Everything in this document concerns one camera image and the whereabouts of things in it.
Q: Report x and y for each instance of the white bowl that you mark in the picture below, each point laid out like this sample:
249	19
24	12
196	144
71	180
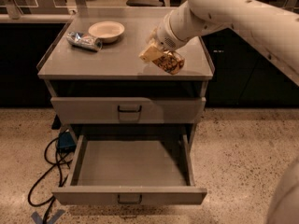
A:
107	31

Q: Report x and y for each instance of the black office chair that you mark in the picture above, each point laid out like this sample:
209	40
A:
145	3

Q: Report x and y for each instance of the grey drawer cabinet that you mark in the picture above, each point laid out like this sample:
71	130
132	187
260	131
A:
117	71

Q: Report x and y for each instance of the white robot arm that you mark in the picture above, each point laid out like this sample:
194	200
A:
247	158

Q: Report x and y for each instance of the crushed blue silver can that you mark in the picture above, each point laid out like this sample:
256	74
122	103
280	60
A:
84	41

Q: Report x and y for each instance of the orange soda can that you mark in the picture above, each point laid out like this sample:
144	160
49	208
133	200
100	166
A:
171	62

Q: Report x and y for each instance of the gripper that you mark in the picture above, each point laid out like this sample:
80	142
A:
164	38

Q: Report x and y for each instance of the blue power box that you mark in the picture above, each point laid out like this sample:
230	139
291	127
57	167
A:
65	143

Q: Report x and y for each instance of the closed grey upper drawer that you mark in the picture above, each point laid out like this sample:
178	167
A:
112	110

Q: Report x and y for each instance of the open grey lower drawer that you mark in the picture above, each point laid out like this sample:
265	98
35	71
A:
136	170

